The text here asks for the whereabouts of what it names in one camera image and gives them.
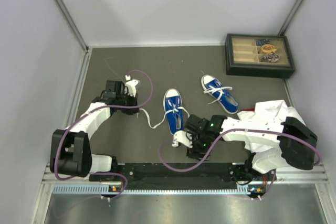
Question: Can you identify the yellow item in box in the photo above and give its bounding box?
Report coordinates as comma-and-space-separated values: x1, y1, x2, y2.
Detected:
260, 44, 277, 54

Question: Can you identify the black compartment display box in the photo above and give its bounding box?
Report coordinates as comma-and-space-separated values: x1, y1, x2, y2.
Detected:
225, 34, 295, 79

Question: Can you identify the blue sneaker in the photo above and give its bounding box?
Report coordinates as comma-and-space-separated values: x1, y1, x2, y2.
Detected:
163, 89, 184, 134
201, 74, 238, 114

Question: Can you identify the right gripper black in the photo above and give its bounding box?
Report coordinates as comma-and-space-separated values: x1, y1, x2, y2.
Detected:
186, 132, 212, 162

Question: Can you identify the white folded shirt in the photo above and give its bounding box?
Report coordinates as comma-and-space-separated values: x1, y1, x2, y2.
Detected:
237, 100, 306, 153

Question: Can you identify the floral item in box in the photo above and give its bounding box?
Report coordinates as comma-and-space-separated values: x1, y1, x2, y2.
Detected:
260, 52, 280, 63

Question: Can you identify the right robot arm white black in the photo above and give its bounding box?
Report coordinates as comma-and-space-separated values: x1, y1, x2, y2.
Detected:
182, 114, 317, 181

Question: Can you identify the grey slotted cable duct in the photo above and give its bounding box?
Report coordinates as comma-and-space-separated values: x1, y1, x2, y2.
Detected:
53, 184, 265, 195

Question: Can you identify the blue patterned item in box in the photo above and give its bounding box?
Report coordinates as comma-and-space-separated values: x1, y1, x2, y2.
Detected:
256, 39, 270, 47

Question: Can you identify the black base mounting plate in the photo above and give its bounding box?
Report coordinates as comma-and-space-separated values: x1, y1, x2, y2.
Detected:
88, 163, 278, 190

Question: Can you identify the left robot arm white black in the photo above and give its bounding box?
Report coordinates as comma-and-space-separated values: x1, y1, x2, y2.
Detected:
49, 79, 140, 180

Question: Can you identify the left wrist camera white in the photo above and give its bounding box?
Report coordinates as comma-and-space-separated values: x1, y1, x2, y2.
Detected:
124, 74, 140, 97

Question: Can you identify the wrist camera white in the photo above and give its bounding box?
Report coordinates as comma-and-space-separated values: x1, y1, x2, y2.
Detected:
124, 74, 140, 97
172, 130, 192, 148

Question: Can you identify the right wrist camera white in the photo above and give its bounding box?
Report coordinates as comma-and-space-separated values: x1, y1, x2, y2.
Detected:
172, 130, 192, 148

